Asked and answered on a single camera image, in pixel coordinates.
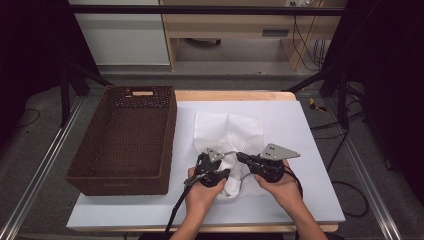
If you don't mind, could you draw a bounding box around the white cabinet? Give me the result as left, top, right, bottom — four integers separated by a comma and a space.
68, 0, 171, 66

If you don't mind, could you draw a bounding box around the white cloth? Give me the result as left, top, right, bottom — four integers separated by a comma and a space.
193, 110, 268, 200

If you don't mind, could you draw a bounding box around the brown wicker basket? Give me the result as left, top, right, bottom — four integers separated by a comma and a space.
65, 85, 178, 197

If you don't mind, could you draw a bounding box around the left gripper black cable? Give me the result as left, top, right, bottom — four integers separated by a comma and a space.
164, 183, 195, 240

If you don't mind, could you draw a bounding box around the black metal stand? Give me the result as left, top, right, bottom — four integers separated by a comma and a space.
285, 64, 366, 130
59, 58, 113, 128

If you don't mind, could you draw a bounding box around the black curtain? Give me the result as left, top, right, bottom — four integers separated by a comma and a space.
319, 0, 424, 204
0, 0, 101, 148

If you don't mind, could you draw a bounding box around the white table cover sheet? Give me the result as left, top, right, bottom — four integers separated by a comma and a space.
66, 99, 346, 232

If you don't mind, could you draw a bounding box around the yellow and black tool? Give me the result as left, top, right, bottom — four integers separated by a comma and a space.
308, 97, 328, 113

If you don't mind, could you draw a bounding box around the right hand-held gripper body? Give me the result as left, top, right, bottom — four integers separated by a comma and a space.
249, 143, 301, 184

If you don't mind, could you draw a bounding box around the light wooden desk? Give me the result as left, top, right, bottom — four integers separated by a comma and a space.
159, 0, 348, 72

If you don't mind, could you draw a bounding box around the person's right hand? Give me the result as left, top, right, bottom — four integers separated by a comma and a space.
254, 159, 303, 211

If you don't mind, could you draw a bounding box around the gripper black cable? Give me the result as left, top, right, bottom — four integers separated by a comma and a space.
164, 183, 195, 240
283, 165, 305, 201

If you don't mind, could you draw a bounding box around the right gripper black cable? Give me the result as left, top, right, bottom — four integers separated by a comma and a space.
283, 165, 305, 201

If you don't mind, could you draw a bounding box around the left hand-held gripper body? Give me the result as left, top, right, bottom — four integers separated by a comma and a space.
183, 147, 225, 188

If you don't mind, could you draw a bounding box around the thin black floor cable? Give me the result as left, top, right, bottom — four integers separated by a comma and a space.
14, 108, 42, 130

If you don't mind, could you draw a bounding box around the person's left hand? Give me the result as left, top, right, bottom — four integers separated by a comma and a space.
184, 166, 228, 215

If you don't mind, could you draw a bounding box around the aluminium floor rail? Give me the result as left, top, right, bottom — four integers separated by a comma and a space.
323, 98, 404, 240
0, 95, 85, 240

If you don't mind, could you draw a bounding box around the bundle of desk cables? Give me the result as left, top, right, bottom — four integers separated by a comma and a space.
291, 1, 332, 72

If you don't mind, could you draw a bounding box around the black horizontal bar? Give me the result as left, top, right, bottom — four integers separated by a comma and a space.
66, 4, 348, 17

